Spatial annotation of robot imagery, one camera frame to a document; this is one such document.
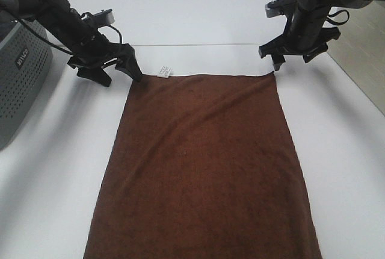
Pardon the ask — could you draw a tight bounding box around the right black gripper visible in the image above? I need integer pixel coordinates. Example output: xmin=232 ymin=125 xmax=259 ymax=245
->
xmin=259 ymin=18 xmax=340 ymax=72

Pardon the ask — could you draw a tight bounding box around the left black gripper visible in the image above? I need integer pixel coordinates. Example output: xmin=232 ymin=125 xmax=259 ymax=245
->
xmin=67 ymin=34 xmax=143 ymax=87

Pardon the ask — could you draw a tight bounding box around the brown towel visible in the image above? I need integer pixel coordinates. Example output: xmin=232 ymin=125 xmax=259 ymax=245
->
xmin=84 ymin=73 xmax=321 ymax=258

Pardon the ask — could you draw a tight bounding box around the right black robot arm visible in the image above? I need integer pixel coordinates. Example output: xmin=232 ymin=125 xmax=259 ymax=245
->
xmin=259 ymin=0 xmax=382 ymax=70

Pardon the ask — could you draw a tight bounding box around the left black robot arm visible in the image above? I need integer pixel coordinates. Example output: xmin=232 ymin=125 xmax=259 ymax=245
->
xmin=1 ymin=0 xmax=143 ymax=87

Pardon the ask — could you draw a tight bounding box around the beige fabric storage box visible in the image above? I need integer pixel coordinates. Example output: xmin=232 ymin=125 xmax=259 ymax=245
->
xmin=328 ymin=1 xmax=384 ymax=113

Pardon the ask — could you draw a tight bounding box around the grey perforated plastic basket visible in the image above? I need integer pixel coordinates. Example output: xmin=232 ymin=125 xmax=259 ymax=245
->
xmin=1 ymin=22 xmax=53 ymax=149

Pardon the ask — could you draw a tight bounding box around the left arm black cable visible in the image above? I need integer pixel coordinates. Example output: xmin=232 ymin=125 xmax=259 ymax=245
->
xmin=103 ymin=23 xmax=123 ymax=45

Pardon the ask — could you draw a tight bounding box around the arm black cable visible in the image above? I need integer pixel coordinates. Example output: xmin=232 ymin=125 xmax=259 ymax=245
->
xmin=324 ymin=8 xmax=351 ymax=28
xmin=103 ymin=23 xmax=123 ymax=45

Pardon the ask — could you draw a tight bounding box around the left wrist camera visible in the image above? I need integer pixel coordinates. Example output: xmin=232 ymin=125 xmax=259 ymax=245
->
xmin=81 ymin=9 xmax=115 ymax=29

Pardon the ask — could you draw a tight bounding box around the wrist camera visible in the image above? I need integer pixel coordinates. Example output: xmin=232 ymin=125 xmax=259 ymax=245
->
xmin=81 ymin=9 xmax=115 ymax=29
xmin=265 ymin=0 xmax=297 ymax=18

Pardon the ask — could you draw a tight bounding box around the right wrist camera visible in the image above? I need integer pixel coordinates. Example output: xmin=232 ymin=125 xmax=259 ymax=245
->
xmin=265 ymin=0 xmax=297 ymax=18

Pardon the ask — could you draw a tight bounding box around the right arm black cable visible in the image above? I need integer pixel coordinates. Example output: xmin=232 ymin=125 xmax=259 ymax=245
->
xmin=324 ymin=8 xmax=351 ymax=28

